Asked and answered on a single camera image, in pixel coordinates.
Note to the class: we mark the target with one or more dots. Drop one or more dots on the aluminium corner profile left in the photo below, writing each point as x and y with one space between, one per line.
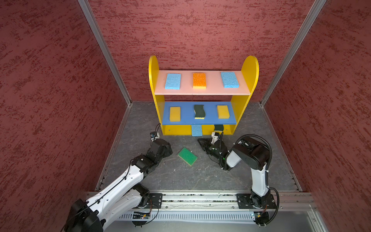
88 13

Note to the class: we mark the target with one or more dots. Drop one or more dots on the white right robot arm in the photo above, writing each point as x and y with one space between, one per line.
253 150

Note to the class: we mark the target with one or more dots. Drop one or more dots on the aluminium corner profile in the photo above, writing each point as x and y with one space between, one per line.
299 38
88 13

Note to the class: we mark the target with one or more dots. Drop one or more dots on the yellow shelf with coloured boards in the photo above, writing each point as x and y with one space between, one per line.
215 94

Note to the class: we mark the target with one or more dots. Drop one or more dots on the green scourer yellow sponge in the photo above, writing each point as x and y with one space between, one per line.
187 156

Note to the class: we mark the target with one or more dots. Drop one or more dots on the right circuit board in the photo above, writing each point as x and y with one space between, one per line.
259 217

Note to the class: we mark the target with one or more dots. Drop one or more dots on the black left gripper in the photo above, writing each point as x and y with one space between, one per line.
167 151

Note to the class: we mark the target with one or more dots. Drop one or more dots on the left circuit board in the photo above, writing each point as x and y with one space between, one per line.
142 215

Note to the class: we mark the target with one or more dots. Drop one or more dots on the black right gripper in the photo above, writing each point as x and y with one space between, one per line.
205 144

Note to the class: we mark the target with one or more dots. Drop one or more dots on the dark green wavy sponge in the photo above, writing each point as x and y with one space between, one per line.
218 127
199 111

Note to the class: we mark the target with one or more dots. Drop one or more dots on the orange scourer yellow sponge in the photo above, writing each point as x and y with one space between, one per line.
199 80

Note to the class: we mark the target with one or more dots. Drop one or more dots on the circuit board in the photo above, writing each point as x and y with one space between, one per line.
142 215
259 217

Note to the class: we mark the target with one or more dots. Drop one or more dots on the plain yellow foam sponge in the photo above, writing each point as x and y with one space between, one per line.
175 114

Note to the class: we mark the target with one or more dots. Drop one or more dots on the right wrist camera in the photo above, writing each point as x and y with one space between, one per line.
215 137

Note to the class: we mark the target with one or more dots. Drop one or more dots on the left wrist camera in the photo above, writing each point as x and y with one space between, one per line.
154 135

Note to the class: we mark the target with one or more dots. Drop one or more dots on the aluminium corner profile right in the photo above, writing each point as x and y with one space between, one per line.
299 38

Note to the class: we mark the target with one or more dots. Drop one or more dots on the blue cellulose sponge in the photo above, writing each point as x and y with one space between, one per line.
196 130
173 81

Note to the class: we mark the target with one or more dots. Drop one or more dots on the perforated cable duct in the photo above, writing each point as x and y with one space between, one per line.
192 216

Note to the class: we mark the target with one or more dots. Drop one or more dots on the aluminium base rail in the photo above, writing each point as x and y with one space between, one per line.
229 201

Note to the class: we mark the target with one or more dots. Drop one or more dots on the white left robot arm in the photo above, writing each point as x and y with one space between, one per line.
125 193

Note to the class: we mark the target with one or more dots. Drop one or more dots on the yellow foam sponge front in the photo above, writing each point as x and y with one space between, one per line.
223 112

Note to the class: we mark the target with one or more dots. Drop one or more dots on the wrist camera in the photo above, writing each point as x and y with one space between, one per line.
154 135
215 137

